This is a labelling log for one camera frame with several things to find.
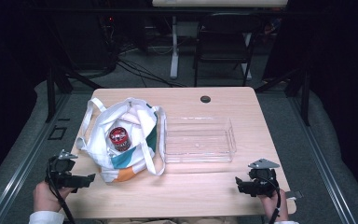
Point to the person's left hand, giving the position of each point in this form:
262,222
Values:
45,197

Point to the white desk with legs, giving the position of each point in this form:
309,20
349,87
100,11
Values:
217,3

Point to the person's beige lap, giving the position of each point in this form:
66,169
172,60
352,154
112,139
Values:
167,221

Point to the person's right hand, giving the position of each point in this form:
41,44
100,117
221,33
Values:
272,205

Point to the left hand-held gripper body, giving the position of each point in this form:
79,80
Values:
62,174

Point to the black metal stand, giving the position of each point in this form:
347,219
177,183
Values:
301,87
59,81

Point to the person's right white sleeve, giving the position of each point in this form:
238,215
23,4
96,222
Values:
287,222

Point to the red lidded can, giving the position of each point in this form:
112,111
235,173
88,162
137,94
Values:
120,139

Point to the person's left white sleeve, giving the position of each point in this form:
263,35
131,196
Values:
46,217

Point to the clear plastic tray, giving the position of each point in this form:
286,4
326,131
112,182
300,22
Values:
199,140

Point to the black folding chair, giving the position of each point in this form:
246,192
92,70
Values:
227,34

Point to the grey metal bracket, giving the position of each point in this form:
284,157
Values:
294,194

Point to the person's white sleeve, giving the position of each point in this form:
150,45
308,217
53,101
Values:
287,222
46,217

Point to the white tote bag colour patches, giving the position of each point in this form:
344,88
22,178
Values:
99,146

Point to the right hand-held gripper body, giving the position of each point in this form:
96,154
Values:
263,180

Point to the dark round table grommet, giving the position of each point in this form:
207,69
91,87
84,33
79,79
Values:
205,99

